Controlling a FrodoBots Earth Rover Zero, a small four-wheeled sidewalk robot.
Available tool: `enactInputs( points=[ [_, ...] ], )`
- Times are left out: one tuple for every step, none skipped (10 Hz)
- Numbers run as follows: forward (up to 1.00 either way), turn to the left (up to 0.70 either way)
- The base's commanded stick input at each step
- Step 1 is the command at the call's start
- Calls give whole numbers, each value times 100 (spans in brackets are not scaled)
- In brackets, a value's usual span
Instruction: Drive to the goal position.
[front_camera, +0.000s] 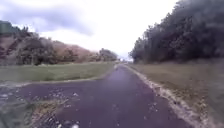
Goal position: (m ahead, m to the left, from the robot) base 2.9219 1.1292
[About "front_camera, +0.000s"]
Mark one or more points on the dark asphalt path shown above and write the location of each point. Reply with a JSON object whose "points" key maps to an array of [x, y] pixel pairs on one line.
{"points": [[116, 100]]}

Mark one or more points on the green grass field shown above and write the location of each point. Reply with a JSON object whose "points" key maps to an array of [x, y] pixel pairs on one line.
{"points": [[56, 71]]}

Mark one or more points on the robot's own part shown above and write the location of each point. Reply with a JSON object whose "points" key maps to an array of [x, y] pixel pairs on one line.
{"points": [[75, 126]]}

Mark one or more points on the grass slope with dry edge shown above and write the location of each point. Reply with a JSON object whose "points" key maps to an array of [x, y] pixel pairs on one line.
{"points": [[186, 80]]}

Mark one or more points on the brownish row of trees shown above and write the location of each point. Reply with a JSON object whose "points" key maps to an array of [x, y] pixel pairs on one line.
{"points": [[36, 51]]}

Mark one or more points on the dark wood of trees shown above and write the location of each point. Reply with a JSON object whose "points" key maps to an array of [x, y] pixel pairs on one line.
{"points": [[186, 33]]}

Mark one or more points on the grass patch with dry leaves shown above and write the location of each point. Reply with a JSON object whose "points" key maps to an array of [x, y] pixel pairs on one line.
{"points": [[20, 115]]}

